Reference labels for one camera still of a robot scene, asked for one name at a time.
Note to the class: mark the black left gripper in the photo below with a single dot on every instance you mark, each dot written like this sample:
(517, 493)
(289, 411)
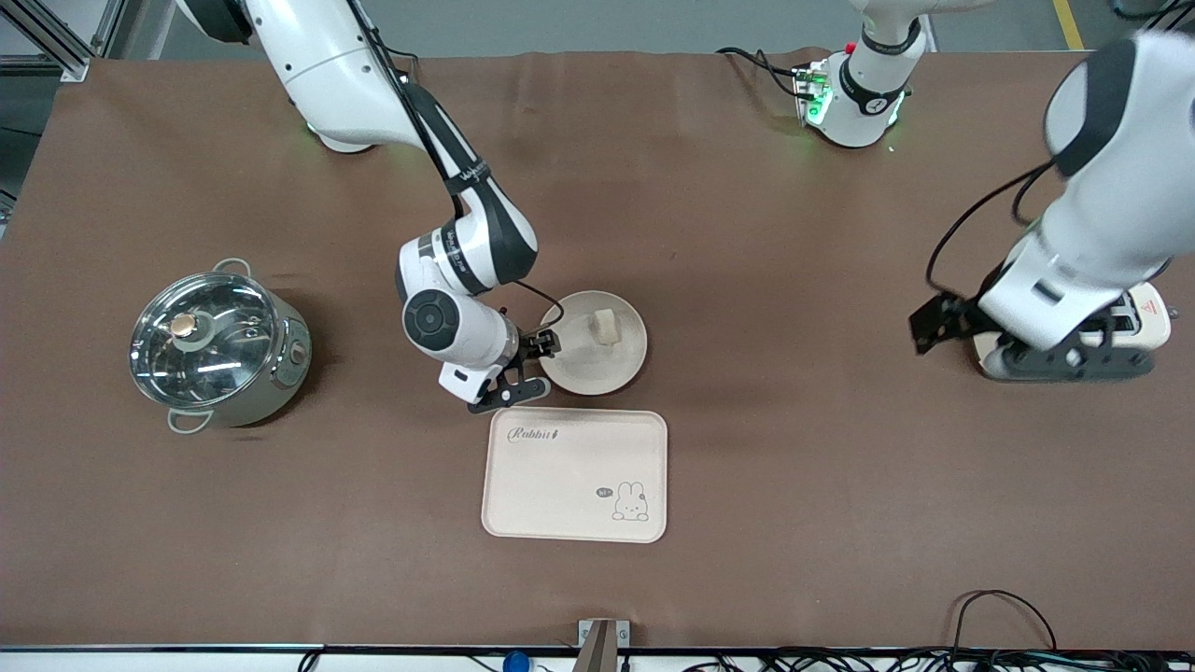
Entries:
(959, 313)

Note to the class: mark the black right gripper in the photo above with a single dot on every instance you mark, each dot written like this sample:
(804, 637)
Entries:
(529, 348)

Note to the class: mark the cream round plate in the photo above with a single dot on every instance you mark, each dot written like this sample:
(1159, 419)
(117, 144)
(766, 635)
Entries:
(588, 369)

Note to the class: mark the pale bun piece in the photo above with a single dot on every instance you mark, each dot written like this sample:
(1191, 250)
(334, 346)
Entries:
(606, 327)

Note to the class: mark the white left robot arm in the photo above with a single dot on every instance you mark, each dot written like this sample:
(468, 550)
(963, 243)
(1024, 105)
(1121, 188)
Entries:
(1111, 215)

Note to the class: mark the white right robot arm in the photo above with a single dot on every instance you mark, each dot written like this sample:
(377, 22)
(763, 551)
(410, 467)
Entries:
(317, 56)

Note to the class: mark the cream rabbit print tray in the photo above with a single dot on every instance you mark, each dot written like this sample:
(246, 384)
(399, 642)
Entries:
(560, 485)

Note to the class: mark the brown table cloth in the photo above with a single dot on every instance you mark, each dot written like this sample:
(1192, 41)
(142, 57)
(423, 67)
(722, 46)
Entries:
(747, 233)

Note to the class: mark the cream two-slot toaster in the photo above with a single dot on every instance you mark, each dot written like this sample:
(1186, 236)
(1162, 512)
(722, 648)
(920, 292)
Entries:
(1153, 322)

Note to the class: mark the steel electric pot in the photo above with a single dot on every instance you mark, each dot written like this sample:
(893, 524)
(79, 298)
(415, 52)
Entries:
(275, 383)

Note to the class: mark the small blue round object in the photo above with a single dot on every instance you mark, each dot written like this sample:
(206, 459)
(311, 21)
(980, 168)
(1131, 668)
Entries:
(515, 663)

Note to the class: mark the glass pot lid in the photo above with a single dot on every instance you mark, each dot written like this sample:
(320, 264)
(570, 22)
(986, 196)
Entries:
(215, 364)

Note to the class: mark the metal table bracket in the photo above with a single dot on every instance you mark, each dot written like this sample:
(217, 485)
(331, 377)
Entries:
(602, 644)

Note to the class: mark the aluminium frame profile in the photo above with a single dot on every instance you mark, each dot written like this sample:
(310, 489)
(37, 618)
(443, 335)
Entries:
(56, 51)

